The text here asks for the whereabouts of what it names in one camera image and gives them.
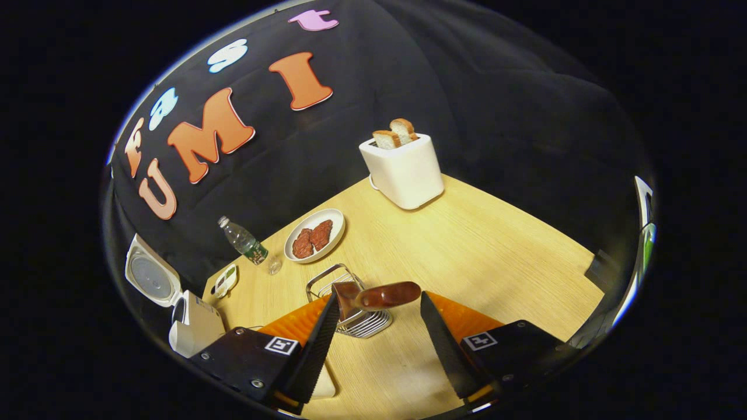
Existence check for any white divided grain dish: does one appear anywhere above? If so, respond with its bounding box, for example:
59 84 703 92
214 264 239 299

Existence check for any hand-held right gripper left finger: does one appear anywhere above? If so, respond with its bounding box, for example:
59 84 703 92
187 292 341 416

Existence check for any brown wooden spoon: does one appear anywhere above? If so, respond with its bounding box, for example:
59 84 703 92
331 281 422 321

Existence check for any clear plastic container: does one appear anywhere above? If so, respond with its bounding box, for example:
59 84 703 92
309 362 337 400

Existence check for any metal wire chopstick holder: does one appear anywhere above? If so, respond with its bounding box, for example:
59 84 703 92
306 263 393 340

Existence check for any white toaster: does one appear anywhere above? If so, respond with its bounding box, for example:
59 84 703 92
359 133 445 211

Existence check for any clear plastic water bottle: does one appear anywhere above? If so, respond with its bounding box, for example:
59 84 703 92
218 216 270 266

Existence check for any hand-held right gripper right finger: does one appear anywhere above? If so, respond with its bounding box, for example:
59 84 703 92
420 290 575 412

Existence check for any white oval plate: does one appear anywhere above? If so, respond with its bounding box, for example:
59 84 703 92
284 208 346 264

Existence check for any white rice cooker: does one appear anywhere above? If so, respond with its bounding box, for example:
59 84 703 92
124 233 226 359

